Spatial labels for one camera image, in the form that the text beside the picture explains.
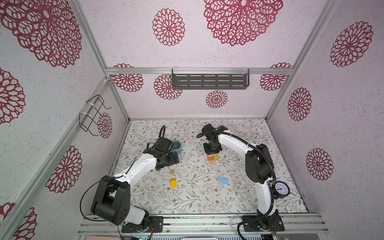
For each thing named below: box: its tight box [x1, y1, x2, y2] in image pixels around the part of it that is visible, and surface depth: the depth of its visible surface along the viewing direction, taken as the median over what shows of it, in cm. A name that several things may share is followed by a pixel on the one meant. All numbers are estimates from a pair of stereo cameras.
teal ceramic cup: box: [172, 140, 183, 155], surface depth 100 cm
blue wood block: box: [218, 176, 229, 184], surface depth 90 cm
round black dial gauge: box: [272, 180, 292, 200], surface depth 84 cm
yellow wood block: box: [170, 178, 177, 188], surface depth 89 cm
